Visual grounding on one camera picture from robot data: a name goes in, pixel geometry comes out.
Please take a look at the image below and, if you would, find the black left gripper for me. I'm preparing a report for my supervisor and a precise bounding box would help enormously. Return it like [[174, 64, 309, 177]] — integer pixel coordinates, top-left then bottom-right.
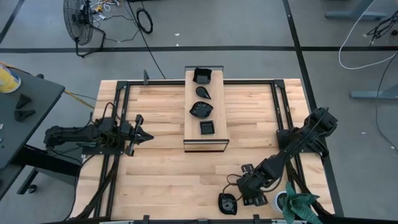
[[119, 114, 155, 157]]

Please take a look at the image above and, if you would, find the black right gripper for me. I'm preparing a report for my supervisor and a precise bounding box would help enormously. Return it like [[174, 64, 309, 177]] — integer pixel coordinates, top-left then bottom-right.
[[236, 161, 276, 207]]

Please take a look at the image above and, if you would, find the black leaf-shaped mini plate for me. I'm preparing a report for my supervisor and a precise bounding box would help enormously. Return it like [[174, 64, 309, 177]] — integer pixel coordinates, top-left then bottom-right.
[[218, 192, 238, 216], [189, 101, 215, 119]]

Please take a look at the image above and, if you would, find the black teardrop mini plate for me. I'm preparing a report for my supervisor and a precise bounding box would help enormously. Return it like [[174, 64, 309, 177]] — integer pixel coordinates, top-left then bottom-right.
[[195, 86, 213, 101]]

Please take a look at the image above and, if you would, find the black wavy square mini plate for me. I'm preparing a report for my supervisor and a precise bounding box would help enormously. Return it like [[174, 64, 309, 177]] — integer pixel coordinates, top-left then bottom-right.
[[192, 67, 213, 85]]

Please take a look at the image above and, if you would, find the green cloth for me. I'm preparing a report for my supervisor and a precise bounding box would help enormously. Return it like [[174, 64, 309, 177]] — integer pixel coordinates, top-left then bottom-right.
[[273, 181, 321, 224]]

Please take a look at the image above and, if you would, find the black side desk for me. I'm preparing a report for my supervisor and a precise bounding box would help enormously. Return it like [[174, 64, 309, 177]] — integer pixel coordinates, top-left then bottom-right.
[[0, 66, 82, 202]]

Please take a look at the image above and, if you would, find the black spare gripper finger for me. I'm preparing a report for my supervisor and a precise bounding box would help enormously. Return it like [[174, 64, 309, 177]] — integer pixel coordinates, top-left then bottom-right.
[[15, 93, 33, 110], [13, 109, 36, 123]]

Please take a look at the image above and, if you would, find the grey table base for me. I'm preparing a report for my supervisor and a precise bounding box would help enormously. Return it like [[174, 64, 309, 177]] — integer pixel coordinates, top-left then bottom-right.
[[325, 0, 388, 21], [350, 83, 398, 101]]

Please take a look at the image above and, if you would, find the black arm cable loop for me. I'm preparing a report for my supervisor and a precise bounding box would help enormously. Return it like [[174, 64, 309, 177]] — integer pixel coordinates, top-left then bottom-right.
[[222, 173, 243, 202]]

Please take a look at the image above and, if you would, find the wooden riser shelf black frame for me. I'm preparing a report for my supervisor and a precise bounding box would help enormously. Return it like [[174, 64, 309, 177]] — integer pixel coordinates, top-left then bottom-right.
[[183, 65, 231, 153]]

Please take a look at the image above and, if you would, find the yellow floor cable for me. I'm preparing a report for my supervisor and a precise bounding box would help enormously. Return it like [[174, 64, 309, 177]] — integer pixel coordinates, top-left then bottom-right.
[[63, 89, 96, 110]]

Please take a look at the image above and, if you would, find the coiled black cable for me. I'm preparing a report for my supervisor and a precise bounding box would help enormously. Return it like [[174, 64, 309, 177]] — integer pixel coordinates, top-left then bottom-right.
[[136, 7, 154, 35]]

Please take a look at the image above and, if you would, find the black pedestal fan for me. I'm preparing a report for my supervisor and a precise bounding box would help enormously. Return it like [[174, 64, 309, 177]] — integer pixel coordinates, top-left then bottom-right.
[[63, 0, 107, 58]]

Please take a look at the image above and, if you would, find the white floor cable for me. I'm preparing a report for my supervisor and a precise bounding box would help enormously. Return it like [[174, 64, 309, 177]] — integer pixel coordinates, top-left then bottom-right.
[[338, 0, 398, 70]]

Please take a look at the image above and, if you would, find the black cable bundle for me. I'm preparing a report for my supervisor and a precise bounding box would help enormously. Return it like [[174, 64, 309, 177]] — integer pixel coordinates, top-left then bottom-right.
[[366, 11, 398, 40]]

